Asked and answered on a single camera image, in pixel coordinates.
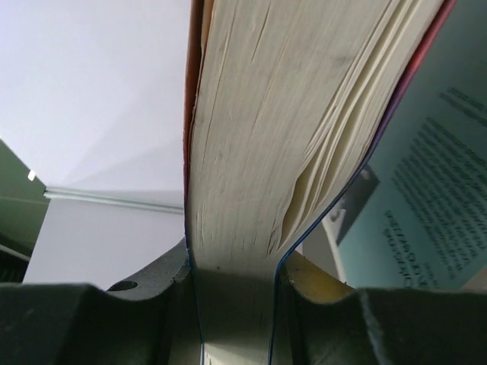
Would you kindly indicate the blue orange paperback book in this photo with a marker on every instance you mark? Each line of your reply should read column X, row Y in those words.
column 288, row 100

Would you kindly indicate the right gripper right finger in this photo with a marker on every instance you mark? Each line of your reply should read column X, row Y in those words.
column 320, row 320

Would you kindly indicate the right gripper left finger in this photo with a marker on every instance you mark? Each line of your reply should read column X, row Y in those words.
column 149, row 317

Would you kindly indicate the light teal paperback book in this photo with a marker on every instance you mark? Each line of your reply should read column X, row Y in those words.
column 416, row 214

